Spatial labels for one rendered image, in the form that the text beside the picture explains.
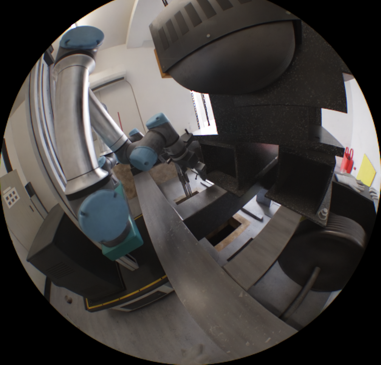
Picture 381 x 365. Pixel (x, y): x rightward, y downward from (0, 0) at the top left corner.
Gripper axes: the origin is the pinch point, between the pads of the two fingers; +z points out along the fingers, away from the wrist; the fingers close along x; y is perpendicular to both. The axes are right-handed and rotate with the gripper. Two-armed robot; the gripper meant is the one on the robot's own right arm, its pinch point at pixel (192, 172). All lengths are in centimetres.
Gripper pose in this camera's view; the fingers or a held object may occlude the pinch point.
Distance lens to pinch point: 57.3
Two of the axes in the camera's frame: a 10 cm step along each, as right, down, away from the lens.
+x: 7.0, 2.9, -6.5
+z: 4.2, 5.6, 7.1
